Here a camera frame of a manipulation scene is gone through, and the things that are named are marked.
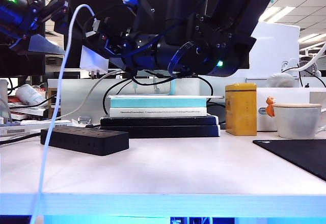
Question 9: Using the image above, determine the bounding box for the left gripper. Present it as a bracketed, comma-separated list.
[5, 0, 66, 54]

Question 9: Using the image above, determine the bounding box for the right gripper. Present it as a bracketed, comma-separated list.
[83, 29, 164, 72]

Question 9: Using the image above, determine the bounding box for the white USB charger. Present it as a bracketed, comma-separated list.
[79, 44, 110, 80]

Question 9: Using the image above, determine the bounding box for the white charger cable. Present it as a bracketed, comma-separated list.
[30, 4, 103, 224]

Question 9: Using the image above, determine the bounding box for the black power strip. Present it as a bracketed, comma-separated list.
[40, 126, 130, 157]

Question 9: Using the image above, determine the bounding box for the small black computer monitor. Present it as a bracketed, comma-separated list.
[0, 0, 46, 77]

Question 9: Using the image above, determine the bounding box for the silver metal clip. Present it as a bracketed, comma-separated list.
[77, 116, 93, 126]

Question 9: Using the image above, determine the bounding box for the brown wooden shelf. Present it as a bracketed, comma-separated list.
[47, 88, 62, 120]

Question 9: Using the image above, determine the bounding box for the teal silver monitor stand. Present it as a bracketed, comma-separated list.
[106, 76, 225, 99]

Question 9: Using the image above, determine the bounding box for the white plastic bottle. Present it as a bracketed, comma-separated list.
[15, 83, 47, 106]

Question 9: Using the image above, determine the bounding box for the teal book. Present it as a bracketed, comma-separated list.
[109, 98, 207, 109]

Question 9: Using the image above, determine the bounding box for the red white book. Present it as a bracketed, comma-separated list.
[7, 96, 26, 105]

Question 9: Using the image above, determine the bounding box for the white printed carton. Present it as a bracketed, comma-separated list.
[9, 106, 49, 117]

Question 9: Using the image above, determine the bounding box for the thin black box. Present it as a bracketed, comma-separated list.
[100, 114, 219, 127]

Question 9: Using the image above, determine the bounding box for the thick black box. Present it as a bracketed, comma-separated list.
[100, 125, 221, 138]

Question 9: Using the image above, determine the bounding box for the blue white medicine box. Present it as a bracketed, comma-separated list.
[0, 119, 74, 137]

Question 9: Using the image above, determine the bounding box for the yellow tin box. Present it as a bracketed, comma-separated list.
[225, 82, 258, 136]

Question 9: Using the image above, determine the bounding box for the white board panel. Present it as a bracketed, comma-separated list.
[251, 21, 301, 80]

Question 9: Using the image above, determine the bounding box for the orange fox figurine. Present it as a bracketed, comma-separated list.
[264, 96, 278, 118]

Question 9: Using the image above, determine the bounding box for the white dome object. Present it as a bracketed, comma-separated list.
[266, 72, 295, 89]

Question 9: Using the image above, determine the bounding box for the white cardboard box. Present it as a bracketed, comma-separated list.
[256, 87, 326, 132]

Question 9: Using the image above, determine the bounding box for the beige wooden mug lid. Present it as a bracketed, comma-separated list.
[272, 102, 322, 109]

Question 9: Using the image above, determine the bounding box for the white ceramic mug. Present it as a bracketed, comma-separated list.
[272, 106, 326, 140]

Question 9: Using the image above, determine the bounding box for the white flexible tube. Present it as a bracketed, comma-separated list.
[298, 41, 326, 72]

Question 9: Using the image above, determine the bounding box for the black mouse pad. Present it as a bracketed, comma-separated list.
[252, 139, 326, 182]

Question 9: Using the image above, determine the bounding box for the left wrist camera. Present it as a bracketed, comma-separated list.
[50, 0, 72, 35]

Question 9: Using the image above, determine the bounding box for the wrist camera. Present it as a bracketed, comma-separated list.
[50, 0, 72, 35]
[121, 0, 155, 30]

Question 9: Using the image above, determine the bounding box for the black monitor cable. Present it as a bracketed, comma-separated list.
[102, 77, 134, 117]
[187, 74, 214, 104]

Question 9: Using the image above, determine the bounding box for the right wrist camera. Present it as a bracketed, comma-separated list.
[121, 0, 155, 30]

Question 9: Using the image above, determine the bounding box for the thick grey cable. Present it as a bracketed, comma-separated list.
[15, 69, 132, 123]

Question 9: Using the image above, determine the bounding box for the black power strip cord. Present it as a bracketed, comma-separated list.
[0, 131, 43, 147]

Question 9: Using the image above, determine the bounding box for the thin black cable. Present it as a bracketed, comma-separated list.
[281, 67, 326, 89]

